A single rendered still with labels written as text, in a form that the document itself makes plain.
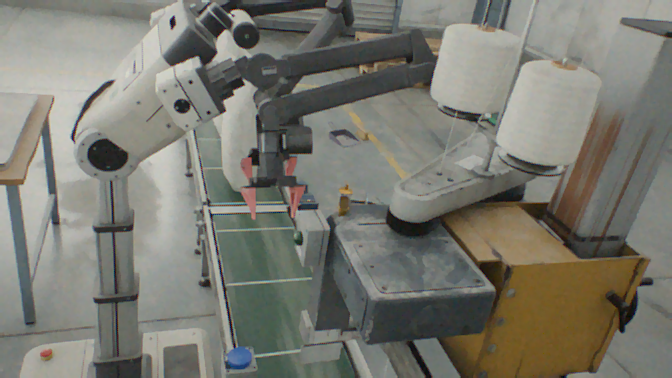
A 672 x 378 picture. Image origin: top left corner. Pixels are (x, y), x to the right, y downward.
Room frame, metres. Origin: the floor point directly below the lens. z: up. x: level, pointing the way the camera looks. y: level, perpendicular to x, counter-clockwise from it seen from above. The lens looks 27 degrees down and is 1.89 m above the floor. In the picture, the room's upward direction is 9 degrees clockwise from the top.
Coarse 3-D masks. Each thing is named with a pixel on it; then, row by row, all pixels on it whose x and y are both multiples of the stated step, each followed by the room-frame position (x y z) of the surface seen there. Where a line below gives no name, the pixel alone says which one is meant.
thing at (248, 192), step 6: (252, 180) 1.16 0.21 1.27; (246, 186) 1.13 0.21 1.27; (252, 186) 1.14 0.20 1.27; (258, 186) 1.16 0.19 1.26; (264, 186) 1.17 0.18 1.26; (270, 186) 1.18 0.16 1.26; (246, 192) 1.12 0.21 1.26; (252, 192) 1.11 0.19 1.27; (246, 198) 1.14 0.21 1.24; (252, 198) 1.11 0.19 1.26; (252, 204) 1.11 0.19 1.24; (252, 210) 1.11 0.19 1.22; (252, 216) 1.11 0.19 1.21
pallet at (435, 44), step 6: (360, 36) 6.96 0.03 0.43; (366, 36) 7.01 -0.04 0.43; (372, 36) 7.05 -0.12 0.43; (378, 36) 7.13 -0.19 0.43; (432, 42) 7.27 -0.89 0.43; (438, 42) 7.32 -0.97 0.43; (432, 48) 6.91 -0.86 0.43; (438, 48) 6.98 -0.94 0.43; (438, 54) 6.65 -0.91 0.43; (390, 60) 6.50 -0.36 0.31; (396, 60) 6.54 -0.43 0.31
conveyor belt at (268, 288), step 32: (224, 224) 2.34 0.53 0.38; (256, 224) 2.39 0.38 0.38; (288, 224) 2.43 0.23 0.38; (224, 256) 2.07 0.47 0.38; (256, 256) 2.11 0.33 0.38; (288, 256) 2.15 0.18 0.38; (224, 288) 1.96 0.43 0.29; (256, 288) 1.88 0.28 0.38; (288, 288) 1.92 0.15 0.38; (256, 320) 1.69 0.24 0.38; (288, 320) 1.72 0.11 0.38; (256, 352) 1.52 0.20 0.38; (288, 352) 1.55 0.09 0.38
